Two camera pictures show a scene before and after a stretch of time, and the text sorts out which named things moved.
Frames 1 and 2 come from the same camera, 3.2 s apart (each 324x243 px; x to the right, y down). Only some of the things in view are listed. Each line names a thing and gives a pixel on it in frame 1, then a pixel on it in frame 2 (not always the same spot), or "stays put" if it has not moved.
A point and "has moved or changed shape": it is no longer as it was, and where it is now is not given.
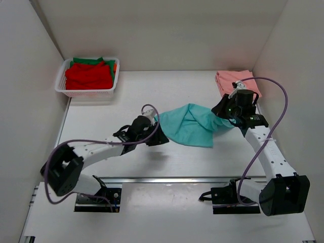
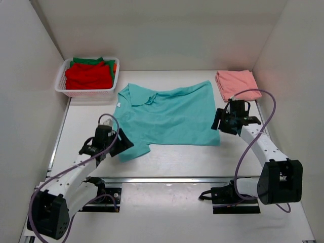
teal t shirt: x=192 y=124 has moved or changed shape
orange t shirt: x=115 y=68 stays put
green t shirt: x=91 y=61 stays put
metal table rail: x=177 y=180 stays put
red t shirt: x=92 y=76 stays put
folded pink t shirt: x=225 y=79 stays put
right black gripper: x=218 y=110 → x=221 y=114
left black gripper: x=160 y=137 → x=125 y=142
